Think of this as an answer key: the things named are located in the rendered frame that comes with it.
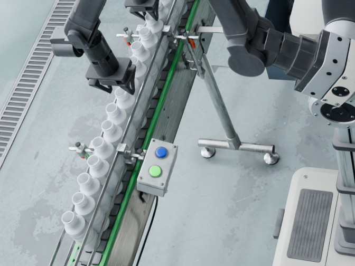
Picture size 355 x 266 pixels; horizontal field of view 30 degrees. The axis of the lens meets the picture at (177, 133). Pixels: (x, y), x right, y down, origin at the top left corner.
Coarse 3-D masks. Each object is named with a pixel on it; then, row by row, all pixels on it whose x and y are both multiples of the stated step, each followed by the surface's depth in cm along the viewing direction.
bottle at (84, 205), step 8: (80, 192) 179; (72, 200) 179; (80, 200) 184; (88, 200) 181; (80, 208) 180; (88, 208) 180; (88, 216) 182; (96, 216) 183; (104, 216) 187; (96, 224) 185
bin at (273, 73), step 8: (272, 0) 232; (280, 0) 242; (288, 0) 245; (272, 8) 233; (280, 8) 243; (288, 8) 248; (264, 16) 225; (272, 16) 234; (280, 16) 244; (288, 16) 251; (280, 24) 244; (288, 24) 249; (200, 32) 233; (208, 32) 232; (216, 32) 230; (288, 32) 247; (272, 72) 234; (280, 72) 233
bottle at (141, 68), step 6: (132, 60) 203; (138, 60) 201; (138, 66) 202; (144, 66) 204; (138, 72) 203; (144, 72) 203; (138, 78) 204; (150, 78) 207; (150, 84) 208; (144, 90) 208; (150, 90) 209; (156, 90) 212
